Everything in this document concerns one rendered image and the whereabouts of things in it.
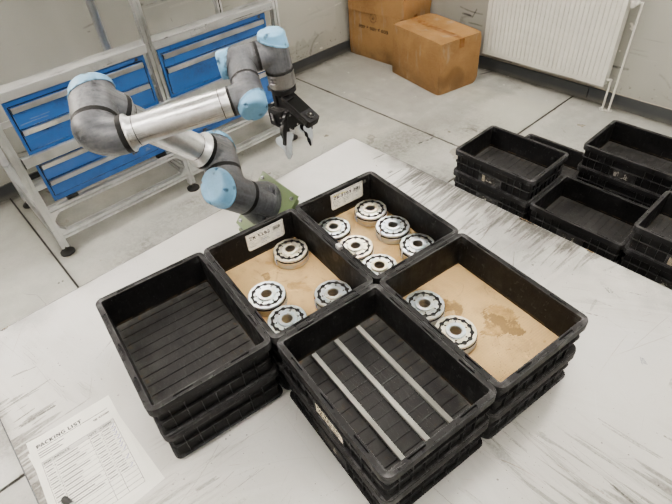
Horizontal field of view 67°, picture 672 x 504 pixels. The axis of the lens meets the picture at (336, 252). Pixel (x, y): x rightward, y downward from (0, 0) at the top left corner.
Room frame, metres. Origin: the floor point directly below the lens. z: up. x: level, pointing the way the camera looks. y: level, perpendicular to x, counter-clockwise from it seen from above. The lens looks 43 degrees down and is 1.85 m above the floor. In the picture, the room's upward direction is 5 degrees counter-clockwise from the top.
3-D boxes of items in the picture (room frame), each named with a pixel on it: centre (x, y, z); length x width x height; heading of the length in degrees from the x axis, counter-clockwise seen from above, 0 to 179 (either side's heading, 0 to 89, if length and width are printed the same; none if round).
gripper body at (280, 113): (1.36, 0.10, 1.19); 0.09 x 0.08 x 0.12; 42
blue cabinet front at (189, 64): (3.00, 0.57, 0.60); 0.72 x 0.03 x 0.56; 129
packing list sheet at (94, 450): (0.59, 0.63, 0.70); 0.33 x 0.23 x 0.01; 39
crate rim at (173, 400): (0.81, 0.39, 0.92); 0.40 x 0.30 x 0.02; 32
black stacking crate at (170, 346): (0.81, 0.39, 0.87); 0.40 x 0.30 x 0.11; 32
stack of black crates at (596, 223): (1.61, -1.08, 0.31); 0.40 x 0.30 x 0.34; 39
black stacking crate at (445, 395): (0.63, -0.07, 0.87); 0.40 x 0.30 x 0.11; 32
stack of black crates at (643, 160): (1.86, -1.39, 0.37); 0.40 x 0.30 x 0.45; 39
